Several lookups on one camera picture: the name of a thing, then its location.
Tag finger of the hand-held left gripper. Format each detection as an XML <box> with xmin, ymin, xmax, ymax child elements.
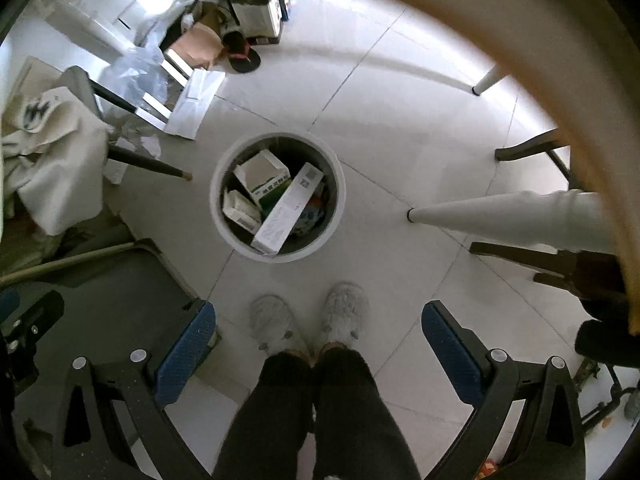
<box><xmin>0</xmin><ymin>287</ymin><xmax>66</xmax><ymax>361</ymax></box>

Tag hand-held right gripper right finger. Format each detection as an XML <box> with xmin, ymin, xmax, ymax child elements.
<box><xmin>421</xmin><ymin>300</ymin><xmax>587</xmax><ymax>480</ymax></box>

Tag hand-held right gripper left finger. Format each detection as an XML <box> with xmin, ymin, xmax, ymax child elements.
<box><xmin>50</xmin><ymin>300</ymin><xmax>217</xmax><ymax>480</ymax></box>

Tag small beige white box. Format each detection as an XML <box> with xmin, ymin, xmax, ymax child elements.
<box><xmin>222</xmin><ymin>189</ymin><xmax>262</xmax><ymax>233</ymax></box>

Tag long white box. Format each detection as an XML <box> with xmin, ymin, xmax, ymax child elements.
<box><xmin>250</xmin><ymin>162</ymin><xmax>325</xmax><ymax>256</ymax></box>

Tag white box with green print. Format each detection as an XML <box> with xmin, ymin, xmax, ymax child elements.
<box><xmin>232</xmin><ymin>149</ymin><xmax>292</xmax><ymax>208</ymax></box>

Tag white round bin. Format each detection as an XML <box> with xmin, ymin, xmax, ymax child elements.
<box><xmin>209</xmin><ymin>131</ymin><xmax>346</xmax><ymax>262</ymax></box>

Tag grey fluffy slipper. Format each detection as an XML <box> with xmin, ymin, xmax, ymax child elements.
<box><xmin>320</xmin><ymin>282</ymin><xmax>370</xmax><ymax>348</ymax></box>
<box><xmin>249</xmin><ymin>295</ymin><xmax>308</xmax><ymax>356</ymax></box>

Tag person's dark pants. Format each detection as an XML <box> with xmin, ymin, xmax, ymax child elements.
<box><xmin>212</xmin><ymin>347</ymin><xmax>421</xmax><ymax>480</ymax></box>

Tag white table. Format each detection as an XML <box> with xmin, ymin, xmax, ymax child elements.
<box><xmin>320</xmin><ymin>0</ymin><xmax>618</xmax><ymax>256</ymax></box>

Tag black jacket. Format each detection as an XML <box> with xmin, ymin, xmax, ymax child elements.
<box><xmin>575</xmin><ymin>300</ymin><xmax>640</xmax><ymax>368</ymax></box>

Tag chair with black legs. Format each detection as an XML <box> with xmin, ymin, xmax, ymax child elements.
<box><xmin>65</xmin><ymin>65</ymin><xmax>193</xmax><ymax>181</ymax></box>

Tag clear plastic sheet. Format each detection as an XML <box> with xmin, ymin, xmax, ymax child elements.
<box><xmin>100</xmin><ymin>45</ymin><xmax>168</xmax><ymax>111</ymax></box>

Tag black red cap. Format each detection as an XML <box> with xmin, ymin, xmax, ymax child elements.
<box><xmin>222</xmin><ymin>32</ymin><xmax>262</xmax><ymax>75</ymax></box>

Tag flattened brown cardboard box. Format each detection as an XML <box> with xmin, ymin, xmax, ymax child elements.
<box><xmin>165</xmin><ymin>0</ymin><xmax>236</xmax><ymax>68</ymax></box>

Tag white printed carton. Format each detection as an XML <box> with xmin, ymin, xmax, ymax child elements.
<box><xmin>231</xmin><ymin>0</ymin><xmax>283</xmax><ymax>41</ymax></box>

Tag black metal frame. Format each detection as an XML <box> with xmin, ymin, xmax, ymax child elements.
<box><xmin>575</xmin><ymin>357</ymin><xmax>640</xmax><ymax>428</ymax></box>

